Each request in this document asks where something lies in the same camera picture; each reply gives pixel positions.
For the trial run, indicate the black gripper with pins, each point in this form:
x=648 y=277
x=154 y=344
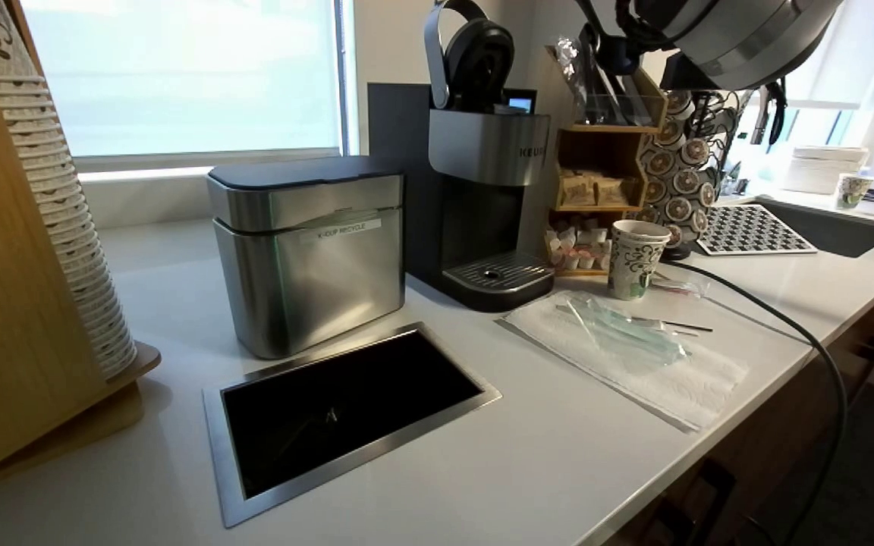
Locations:
x=622 y=30

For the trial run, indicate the black ladle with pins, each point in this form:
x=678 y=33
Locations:
x=619 y=92

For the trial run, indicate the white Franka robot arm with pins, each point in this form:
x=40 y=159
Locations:
x=740 y=39

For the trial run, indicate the wooden condiment stand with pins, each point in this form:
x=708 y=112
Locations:
x=598 y=154

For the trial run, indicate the sugar packets pile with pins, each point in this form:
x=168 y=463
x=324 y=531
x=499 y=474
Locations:
x=590 y=190

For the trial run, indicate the black pod coffee machine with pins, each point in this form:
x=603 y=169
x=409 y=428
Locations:
x=478 y=182

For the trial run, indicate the creamer cups pile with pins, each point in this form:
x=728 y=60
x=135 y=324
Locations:
x=577 y=246

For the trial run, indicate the printed paper cup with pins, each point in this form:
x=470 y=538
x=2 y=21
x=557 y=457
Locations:
x=638 y=259

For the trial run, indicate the black white patterned mat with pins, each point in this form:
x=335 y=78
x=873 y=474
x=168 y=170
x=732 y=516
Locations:
x=756 y=231

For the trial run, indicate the bright window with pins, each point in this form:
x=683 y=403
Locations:
x=183 y=70
x=862 y=70

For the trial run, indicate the small paper cup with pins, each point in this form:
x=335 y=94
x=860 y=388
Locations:
x=850 y=190

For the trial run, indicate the dark counter sink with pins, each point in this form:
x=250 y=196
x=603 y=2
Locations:
x=831 y=228

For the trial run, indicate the thin dark stir stick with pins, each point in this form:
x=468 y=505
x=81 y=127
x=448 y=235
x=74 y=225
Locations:
x=683 y=324

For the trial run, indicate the clear plastic bag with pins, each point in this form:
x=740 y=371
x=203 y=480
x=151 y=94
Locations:
x=629 y=337

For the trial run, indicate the stainless steel bin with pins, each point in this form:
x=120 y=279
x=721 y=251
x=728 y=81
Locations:
x=303 y=261

